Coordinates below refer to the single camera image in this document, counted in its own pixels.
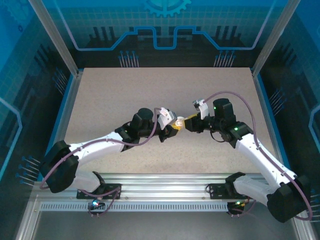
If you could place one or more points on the white earbud charging case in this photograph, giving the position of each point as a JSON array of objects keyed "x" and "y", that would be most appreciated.
[{"x": 179, "y": 122}]

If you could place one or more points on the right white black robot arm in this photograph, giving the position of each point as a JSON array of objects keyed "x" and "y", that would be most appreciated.
[{"x": 260, "y": 160}]

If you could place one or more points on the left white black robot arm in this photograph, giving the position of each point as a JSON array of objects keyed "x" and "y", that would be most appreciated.
[{"x": 95, "y": 150}]

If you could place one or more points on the blue table edge strip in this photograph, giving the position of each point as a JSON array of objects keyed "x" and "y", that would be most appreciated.
[
  {"x": 266, "y": 100},
  {"x": 64, "y": 100}
]

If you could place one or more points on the small LED circuit board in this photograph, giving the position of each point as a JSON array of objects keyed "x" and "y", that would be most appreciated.
[
  {"x": 238, "y": 203},
  {"x": 96, "y": 203}
]

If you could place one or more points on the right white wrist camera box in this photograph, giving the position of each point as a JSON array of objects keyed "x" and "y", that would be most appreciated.
[{"x": 203, "y": 110}]

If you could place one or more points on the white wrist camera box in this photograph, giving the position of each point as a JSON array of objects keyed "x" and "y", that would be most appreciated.
[
  {"x": 166, "y": 117},
  {"x": 203, "y": 110}
]

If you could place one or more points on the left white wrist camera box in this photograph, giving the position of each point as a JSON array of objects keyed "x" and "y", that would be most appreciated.
[{"x": 166, "y": 117}]

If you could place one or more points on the aluminium side rail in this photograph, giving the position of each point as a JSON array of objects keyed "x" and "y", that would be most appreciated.
[
  {"x": 71, "y": 100},
  {"x": 261, "y": 100}
]

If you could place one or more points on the aluminium mounting rail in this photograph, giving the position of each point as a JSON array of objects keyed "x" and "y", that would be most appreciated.
[{"x": 162, "y": 187}]

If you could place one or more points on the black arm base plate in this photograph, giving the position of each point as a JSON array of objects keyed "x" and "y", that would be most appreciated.
[
  {"x": 112, "y": 191},
  {"x": 217, "y": 191}
]

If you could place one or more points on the aluminium frame post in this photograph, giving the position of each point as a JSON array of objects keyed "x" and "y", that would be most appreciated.
[
  {"x": 273, "y": 40},
  {"x": 58, "y": 40}
]

